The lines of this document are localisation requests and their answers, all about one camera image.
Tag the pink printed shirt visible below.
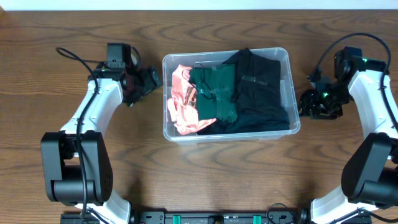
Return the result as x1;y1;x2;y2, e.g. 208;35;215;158
167;65;216;135

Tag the black garment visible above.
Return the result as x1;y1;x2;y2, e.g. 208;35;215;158
223;48;287;119

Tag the dark navy garment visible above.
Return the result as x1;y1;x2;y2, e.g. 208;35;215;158
197;110;290;135

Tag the clear plastic storage container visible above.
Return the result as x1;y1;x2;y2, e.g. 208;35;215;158
162;47;301;144

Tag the dark green shirt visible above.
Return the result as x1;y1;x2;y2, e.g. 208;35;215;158
189;64;238;123

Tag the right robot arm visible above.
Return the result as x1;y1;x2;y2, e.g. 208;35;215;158
298;47;397;223

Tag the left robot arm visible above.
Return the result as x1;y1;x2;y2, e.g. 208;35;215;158
40;67;162;223

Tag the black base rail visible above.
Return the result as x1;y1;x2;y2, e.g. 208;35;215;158
60;210;373;224

